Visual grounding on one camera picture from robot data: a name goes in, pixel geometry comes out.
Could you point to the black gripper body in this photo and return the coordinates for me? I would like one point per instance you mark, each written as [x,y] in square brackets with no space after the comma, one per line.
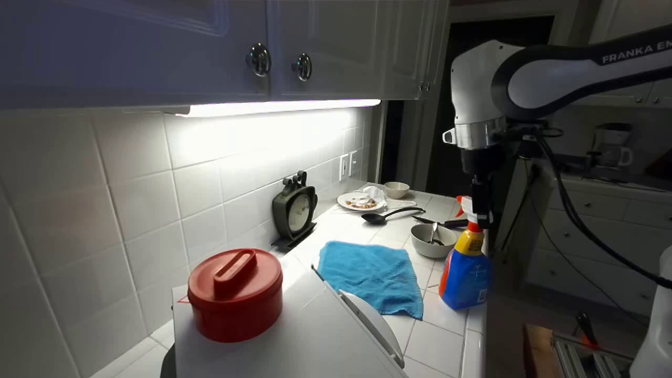
[488,181]

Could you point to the blue spray bottle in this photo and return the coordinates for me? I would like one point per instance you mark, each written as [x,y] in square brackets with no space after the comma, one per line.
[464,278]

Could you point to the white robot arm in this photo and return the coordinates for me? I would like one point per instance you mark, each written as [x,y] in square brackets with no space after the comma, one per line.
[497,82]

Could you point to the small white bowl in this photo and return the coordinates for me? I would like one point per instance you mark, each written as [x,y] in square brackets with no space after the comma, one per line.
[396,190]

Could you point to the grey bowl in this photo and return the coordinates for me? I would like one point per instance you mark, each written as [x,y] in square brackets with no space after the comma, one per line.
[434,243]

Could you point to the black ladle spoon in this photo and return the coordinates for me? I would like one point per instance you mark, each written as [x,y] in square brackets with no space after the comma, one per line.
[382,220]

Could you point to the coffee maker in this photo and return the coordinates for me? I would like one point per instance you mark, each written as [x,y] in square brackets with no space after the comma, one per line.
[613,148]

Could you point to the white plate with food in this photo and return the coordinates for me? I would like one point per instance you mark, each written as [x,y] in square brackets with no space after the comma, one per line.
[362,202]

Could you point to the blue cloth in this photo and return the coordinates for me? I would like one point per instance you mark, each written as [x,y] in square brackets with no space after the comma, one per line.
[377,273]

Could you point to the black retro clock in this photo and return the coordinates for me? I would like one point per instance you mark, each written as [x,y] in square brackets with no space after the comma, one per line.
[292,211]

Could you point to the right cabinet knob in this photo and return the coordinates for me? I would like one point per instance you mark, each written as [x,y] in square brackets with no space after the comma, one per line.
[303,69]

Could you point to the cabinet knob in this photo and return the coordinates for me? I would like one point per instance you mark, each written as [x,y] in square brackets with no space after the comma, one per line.
[260,59]
[303,69]

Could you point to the left cabinet knob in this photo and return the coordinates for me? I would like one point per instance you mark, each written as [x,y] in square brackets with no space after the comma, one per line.
[260,59]

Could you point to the red round container lid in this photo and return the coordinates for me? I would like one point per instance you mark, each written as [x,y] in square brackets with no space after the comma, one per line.
[237,295]

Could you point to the under-cabinet light bar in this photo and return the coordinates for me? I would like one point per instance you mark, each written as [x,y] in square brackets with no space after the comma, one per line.
[227,111]

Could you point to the white wall outlet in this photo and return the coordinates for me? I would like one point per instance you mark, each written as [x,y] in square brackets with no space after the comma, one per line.
[347,165]

